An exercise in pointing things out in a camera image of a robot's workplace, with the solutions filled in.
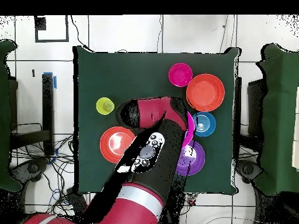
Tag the large magenta bowl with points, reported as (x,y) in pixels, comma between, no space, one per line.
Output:
(190,130)

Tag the yellow cup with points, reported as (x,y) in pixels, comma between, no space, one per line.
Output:
(105,106)

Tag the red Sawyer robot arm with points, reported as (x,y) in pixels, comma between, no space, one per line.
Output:
(158,151)

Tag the orange bowl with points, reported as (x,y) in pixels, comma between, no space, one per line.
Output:
(114,144)
(205,92)

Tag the straight-sided blue bowl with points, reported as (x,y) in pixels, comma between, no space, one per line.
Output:
(205,124)

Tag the small crimson bowl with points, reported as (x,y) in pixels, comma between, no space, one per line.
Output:
(180,74)

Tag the purple bowl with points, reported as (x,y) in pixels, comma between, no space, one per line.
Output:
(195,161)

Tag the dark green table cloth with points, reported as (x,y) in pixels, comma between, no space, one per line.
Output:
(105,70)

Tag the small red and grey item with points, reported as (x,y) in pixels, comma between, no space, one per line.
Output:
(192,200)

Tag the black box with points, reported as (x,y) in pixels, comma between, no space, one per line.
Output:
(255,107)

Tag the small black item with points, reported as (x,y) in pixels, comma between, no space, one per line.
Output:
(33,73)

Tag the green cloth covered table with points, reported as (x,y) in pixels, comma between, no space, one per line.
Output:
(280,116)
(3,116)

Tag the black post with blue tape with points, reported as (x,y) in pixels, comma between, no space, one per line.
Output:
(48,112)

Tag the black pedestal foot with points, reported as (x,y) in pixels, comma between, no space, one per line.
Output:
(32,168)
(248,169)

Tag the black metal frame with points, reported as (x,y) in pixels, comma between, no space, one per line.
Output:
(30,138)

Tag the black square floor frame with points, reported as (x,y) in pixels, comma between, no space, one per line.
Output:
(51,40)

